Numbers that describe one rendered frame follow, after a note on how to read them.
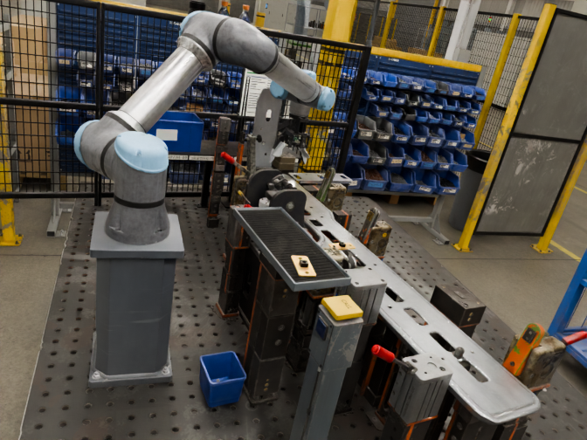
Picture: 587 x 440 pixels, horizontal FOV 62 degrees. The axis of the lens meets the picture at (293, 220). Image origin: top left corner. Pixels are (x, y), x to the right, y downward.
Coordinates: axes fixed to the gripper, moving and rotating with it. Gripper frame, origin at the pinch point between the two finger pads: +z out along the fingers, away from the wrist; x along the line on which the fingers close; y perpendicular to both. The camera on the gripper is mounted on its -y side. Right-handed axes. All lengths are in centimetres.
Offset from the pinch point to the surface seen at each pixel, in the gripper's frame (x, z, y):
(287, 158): 12.7, 6.0, -23.6
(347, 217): 17.9, 13.0, 22.0
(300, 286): -39, -5, 88
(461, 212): 269, 94, -140
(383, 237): 19.1, 10.4, 43.2
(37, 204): -87, 114, -213
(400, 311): -3, 10, 81
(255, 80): 5, -20, -55
